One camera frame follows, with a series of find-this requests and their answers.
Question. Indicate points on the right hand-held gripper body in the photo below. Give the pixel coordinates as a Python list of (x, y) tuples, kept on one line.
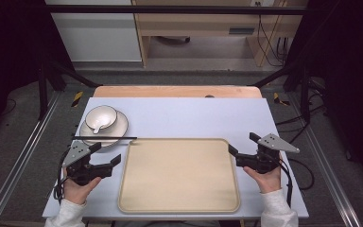
[(274, 143)]

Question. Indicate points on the light wooden desk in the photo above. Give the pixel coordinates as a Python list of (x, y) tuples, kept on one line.
[(201, 22)]

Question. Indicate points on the black chopstick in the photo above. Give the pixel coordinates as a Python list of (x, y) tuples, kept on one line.
[(107, 137), (113, 138)]

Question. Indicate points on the white bowl dark rim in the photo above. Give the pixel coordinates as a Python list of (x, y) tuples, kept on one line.
[(105, 114)]

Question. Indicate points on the white cabinet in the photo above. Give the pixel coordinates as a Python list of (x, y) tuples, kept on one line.
[(97, 34)]

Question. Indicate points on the white ceramic spoon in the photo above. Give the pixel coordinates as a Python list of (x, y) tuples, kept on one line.
[(96, 128)]

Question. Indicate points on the grey label plate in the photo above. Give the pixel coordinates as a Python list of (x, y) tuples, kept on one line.
[(241, 31)]

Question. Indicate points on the yellow black floor tape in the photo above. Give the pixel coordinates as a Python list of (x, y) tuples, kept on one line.
[(277, 98), (77, 98)]

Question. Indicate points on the black metal frame stand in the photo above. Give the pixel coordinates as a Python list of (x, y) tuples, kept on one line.
[(305, 94), (43, 91)]

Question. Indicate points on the beige rectangular tray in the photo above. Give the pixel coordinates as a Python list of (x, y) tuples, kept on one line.
[(179, 176)]

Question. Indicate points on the aluminium floor rail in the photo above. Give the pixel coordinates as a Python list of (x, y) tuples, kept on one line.
[(19, 157), (327, 164)]

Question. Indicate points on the wooden table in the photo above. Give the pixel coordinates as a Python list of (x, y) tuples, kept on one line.
[(170, 91)]

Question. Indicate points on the person's left hand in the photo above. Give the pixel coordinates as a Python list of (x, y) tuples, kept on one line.
[(77, 193)]

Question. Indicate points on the black curtain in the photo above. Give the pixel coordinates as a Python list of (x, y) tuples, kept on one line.
[(349, 63), (9, 47)]

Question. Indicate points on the white plate dark rim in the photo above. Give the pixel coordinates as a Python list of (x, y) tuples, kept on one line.
[(120, 126)]

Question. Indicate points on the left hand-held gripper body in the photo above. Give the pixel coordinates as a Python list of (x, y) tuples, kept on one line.
[(75, 154)]

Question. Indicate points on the person's right hand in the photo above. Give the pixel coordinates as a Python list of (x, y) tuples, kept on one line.
[(269, 181)]

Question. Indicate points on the black horizontal frame bar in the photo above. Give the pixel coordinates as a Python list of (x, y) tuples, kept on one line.
[(170, 9)]

